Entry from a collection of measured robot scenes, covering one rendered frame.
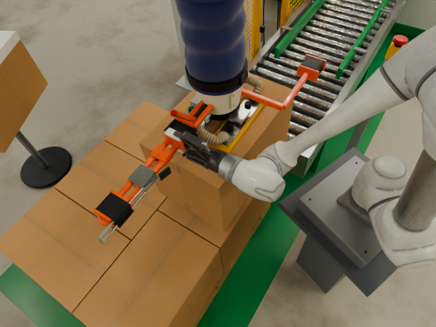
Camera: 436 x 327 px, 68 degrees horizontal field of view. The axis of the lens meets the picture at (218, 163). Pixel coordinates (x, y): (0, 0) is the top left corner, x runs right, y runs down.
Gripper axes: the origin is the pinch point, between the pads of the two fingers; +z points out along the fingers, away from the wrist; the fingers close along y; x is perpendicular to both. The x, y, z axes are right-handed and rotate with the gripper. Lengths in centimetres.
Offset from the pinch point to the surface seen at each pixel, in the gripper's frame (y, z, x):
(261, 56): 58, 31, 125
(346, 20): 65, -3, 206
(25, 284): 117, 87, -78
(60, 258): 63, 44, -53
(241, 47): -23.0, -10.0, 28.9
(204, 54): -24.3, -2.6, 18.8
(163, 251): 63, 3, -23
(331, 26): 63, 4, 189
